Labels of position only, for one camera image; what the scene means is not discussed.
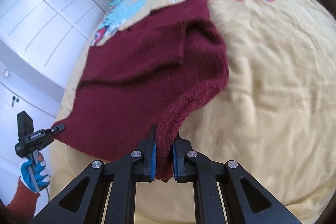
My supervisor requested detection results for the person's left hand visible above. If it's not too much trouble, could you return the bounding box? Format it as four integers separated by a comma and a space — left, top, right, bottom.
20, 153, 51, 193

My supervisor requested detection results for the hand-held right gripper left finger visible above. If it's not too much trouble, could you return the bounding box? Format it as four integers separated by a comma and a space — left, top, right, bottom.
28, 124, 158, 224

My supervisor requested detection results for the yellow printed blanket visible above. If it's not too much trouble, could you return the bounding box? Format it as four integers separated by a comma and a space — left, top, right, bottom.
49, 0, 336, 224

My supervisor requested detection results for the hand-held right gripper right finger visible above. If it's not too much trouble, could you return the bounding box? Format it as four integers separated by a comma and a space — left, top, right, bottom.
172, 133, 302, 224

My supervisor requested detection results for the person's left forearm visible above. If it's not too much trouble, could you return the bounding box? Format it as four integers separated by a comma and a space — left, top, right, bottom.
5, 177, 40, 224

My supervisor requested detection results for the maroon knitted sweater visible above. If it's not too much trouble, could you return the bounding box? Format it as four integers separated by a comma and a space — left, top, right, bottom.
52, 0, 230, 183

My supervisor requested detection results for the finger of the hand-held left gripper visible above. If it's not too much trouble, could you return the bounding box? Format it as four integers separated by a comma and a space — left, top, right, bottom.
51, 124, 66, 137

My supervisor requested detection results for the white wardrobe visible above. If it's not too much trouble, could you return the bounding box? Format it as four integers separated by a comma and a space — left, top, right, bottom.
0, 0, 111, 180

